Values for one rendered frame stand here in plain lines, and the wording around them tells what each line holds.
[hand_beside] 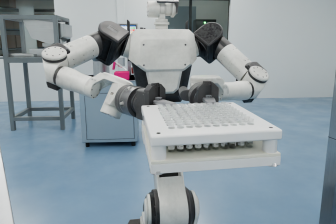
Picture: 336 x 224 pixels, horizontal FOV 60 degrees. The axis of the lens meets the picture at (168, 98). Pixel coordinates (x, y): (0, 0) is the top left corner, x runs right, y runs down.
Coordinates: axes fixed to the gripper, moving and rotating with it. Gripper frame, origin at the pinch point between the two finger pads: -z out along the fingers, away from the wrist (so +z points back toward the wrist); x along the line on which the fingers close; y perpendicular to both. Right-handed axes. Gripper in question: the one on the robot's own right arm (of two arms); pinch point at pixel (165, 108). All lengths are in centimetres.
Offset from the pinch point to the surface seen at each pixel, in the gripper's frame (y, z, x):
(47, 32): -88, 337, -34
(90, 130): -93, 236, 76
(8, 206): 35.3, 9.8, 17.8
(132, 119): -130, 208, 64
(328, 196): -85, -12, 50
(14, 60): -50, 357, 2
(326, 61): -606, 191, 16
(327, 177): -86, -10, 42
